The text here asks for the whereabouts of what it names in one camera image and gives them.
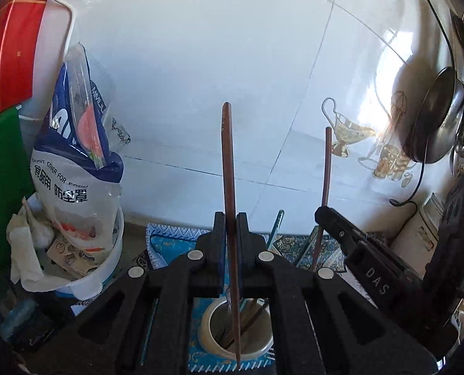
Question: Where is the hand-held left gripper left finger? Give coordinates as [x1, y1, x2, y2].
[32, 211, 227, 375]

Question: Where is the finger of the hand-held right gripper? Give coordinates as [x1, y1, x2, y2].
[315, 206, 428, 318]

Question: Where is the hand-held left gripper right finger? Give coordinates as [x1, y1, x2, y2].
[237, 212, 440, 375]

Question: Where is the teal chopstick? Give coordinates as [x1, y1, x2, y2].
[267, 210, 286, 251]

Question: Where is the bunch of mixed chopsticks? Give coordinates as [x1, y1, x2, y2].
[220, 297, 272, 349]

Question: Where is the white ceramic cup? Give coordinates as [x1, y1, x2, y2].
[197, 297, 275, 362]

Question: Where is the dark brown chopstick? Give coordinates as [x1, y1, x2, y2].
[221, 102, 243, 364]

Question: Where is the reddish brown chopstick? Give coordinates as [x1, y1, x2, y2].
[311, 127, 333, 273]

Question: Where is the rice cooker with steel lid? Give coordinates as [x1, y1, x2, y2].
[390, 193, 448, 279]

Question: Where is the patterned kitchen mat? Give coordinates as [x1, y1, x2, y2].
[146, 222, 378, 375]

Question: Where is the white plastic bucket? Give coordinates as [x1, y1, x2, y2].
[21, 193, 125, 310]

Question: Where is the black wok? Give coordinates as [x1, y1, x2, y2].
[402, 66, 464, 165]

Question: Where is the blue white plastic bag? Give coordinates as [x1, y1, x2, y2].
[31, 43, 131, 255]

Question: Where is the crumpled paper towel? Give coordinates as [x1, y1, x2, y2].
[6, 199, 57, 294]

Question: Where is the green box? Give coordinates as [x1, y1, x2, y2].
[0, 107, 36, 279]

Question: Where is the white plastic board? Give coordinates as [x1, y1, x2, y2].
[19, 0, 77, 124]

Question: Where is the red tin box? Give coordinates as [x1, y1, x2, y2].
[0, 0, 49, 115]

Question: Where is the black power cable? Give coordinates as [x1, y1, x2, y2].
[388, 0, 461, 223]

